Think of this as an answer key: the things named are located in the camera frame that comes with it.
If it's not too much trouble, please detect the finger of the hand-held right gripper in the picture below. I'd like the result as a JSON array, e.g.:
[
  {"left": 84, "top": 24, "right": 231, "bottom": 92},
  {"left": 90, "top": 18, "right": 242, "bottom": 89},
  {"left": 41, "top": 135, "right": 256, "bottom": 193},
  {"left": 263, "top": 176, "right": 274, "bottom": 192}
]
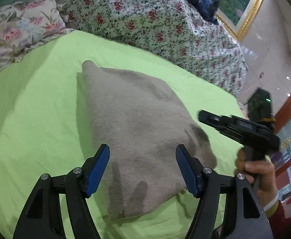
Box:
[{"left": 198, "top": 110, "right": 232, "bottom": 133}]

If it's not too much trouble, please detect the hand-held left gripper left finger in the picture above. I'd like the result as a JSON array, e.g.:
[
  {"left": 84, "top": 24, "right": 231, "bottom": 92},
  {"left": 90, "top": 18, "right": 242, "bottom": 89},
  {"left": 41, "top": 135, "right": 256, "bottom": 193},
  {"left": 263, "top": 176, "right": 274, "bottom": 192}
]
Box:
[{"left": 12, "top": 144, "right": 110, "bottom": 239}]

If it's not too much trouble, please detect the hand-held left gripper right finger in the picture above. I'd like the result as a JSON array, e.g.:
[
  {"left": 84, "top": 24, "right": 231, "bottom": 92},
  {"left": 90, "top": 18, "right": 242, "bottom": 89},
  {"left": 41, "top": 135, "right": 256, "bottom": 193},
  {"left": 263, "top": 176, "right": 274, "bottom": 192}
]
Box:
[{"left": 175, "top": 144, "right": 274, "bottom": 239}]

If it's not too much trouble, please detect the beige knit sweater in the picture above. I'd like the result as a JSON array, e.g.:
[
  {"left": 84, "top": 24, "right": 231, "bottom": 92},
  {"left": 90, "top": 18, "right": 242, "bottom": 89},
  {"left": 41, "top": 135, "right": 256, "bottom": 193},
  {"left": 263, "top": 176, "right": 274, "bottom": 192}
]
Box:
[{"left": 77, "top": 60, "right": 217, "bottom": 221}]

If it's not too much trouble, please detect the person's right forearm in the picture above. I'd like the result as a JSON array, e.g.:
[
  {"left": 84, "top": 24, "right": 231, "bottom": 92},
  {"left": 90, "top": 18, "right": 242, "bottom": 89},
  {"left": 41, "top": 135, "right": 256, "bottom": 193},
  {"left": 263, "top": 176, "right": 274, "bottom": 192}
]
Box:
[{"left": 257, "top": 179, "right": 291, "bottom": 239}]

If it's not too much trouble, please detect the person's right hand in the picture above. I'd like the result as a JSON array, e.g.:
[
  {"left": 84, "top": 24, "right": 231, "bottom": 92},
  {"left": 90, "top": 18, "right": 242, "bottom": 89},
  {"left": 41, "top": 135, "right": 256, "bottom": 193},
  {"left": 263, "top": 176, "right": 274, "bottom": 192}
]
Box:
[{"left": 235, "top": 148, "right": 279, "bottom": 201}]

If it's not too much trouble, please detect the black device with green light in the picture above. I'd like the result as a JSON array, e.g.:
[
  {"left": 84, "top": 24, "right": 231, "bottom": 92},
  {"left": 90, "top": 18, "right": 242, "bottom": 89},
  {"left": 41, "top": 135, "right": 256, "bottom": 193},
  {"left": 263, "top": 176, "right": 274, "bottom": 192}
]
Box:
[{"left": 246, "top": 87, "right": 274, "bottom": 121}]

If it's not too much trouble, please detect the green bed sheet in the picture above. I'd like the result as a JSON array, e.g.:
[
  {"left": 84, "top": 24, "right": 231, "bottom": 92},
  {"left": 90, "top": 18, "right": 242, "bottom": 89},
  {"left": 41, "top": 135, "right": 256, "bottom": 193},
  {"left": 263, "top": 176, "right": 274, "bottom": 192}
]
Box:
[{"left": 0, "top": 30, "right": 246, "bottom": 239}]

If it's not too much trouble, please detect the white red-flowered quilt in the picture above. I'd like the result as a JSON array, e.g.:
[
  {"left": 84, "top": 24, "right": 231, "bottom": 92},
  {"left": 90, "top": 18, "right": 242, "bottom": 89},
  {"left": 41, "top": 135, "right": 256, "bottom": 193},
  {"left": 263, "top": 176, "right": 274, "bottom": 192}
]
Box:
[{"left": 53, "top": 0, "right": 248, "bottom": 100}]

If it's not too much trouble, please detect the gold framed picture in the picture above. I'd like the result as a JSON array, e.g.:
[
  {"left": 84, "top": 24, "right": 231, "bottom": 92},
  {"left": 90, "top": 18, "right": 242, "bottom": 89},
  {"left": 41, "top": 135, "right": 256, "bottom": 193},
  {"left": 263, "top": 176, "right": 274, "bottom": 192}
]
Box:
[{"left": 215, "top": 0, "right": 269, "bottom": 41}]

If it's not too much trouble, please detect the pink floral pillow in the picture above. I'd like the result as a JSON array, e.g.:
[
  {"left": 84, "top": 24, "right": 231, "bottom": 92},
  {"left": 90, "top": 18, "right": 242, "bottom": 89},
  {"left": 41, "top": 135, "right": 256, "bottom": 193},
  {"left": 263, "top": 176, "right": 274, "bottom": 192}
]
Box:
[{"left": 0, "top": 0, "right": 72, "bottom": 77}]

